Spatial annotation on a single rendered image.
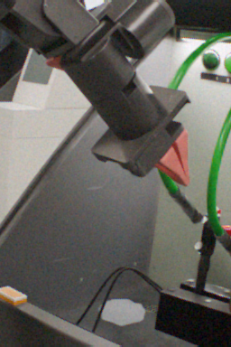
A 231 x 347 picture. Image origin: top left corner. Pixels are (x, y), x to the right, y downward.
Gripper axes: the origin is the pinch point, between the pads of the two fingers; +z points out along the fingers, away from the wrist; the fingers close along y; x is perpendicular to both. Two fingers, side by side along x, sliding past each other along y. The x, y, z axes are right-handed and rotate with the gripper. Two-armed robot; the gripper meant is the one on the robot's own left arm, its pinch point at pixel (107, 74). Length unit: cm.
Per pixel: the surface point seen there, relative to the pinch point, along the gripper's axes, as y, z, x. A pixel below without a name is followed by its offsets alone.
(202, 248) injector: 6.4, 34.4, 1.5
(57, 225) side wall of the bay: 37.3, 26.5, 3.8
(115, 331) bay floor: 31, 47, 14
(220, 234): -4.3, 26.9, 4.4
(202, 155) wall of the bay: 30, 41, -28
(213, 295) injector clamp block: 7.7, 44.0, 4.8
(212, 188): -6.8, 19.0, 2.8
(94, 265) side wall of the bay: 42, 41, 2
